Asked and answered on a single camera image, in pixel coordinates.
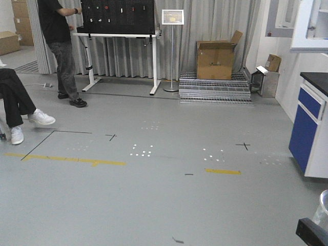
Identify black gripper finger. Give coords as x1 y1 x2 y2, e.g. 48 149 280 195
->
296 218 327 246

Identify blue and white lab cabinet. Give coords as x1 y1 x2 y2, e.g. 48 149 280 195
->
289 72 327 178

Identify small metal cabinet box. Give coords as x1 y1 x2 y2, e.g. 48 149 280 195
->
250 66 280 98

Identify stack of metal grates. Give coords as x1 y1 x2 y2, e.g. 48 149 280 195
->
179 71 253 106

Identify small cardboard box right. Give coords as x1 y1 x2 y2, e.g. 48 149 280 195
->
265 54 281 72

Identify open cardboard box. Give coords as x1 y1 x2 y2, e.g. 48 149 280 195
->
196 30 243 80

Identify framed sign on stand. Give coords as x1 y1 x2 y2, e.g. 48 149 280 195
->
161 9 184 92

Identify black pegboard panel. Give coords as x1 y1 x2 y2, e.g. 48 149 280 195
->
77 0 155 35

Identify power strip on floor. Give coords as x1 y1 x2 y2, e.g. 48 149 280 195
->
44 83 53 88

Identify seated person white sneakers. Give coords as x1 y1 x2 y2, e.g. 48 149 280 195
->
1 68 55 145

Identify standing person in black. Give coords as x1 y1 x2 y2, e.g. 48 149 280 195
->
37 0 87 108

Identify stacked cardboard boxes left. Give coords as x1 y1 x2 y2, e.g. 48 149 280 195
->
1 1 34 55

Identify white wall cabinet glass door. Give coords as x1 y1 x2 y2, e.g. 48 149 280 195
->
265 0 327 53

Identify white standing desk frame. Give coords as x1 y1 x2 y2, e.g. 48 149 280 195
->
72 30 161 95

